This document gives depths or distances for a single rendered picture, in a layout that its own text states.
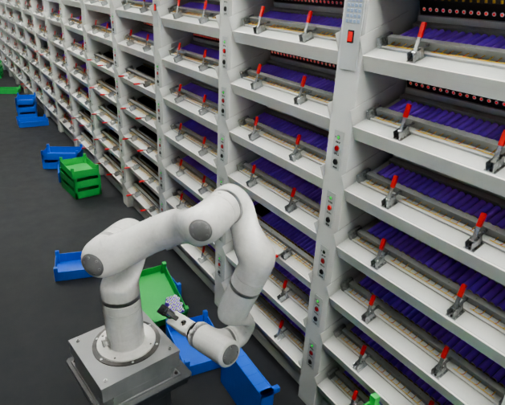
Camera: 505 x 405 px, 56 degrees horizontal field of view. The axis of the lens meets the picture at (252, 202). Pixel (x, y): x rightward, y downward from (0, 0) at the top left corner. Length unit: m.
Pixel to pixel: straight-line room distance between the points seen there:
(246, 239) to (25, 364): 1.35
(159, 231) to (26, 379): 1.12
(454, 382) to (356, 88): 0.84
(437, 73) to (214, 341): 0.94
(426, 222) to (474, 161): 0.22
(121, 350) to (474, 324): 1.04
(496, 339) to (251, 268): 0.61
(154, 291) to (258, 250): 1.31
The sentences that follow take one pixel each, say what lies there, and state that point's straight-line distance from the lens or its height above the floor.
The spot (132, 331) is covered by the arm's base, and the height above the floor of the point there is 0.47.
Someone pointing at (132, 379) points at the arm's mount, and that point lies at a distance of 1.61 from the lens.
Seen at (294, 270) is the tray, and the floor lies 0.53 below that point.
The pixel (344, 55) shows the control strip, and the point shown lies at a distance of 1.43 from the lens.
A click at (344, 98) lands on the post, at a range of 1.43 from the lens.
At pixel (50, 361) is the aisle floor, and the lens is 2.28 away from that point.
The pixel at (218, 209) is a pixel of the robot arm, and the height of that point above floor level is 0.98.
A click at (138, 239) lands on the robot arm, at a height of 0.83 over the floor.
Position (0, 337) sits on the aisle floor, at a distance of 2.48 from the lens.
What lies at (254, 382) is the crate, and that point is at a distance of 1.81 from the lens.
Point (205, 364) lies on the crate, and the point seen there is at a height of 0.04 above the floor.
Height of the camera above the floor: 1.47
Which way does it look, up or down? 24 degrees down
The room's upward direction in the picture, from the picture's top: 3 degrees clockwise
